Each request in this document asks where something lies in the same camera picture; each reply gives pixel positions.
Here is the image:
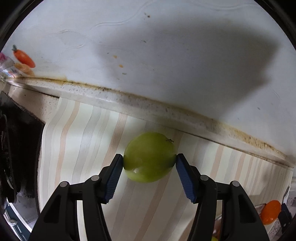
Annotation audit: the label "green fruit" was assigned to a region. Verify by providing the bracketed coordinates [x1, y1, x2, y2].
[123, 132, 177, 183]

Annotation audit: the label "orange mandarin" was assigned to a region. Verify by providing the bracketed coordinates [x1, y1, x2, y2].
[260, 200, 281, 225]

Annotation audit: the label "striped cat table mat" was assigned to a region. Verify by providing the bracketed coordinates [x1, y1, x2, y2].
[38, 98, 293, 240]

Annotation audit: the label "black gas stove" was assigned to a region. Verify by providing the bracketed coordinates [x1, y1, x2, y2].
[1, 92, 45, 203]

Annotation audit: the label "colourful wall stickers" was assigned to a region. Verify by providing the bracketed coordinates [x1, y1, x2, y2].
[1, 45, 36, 78]

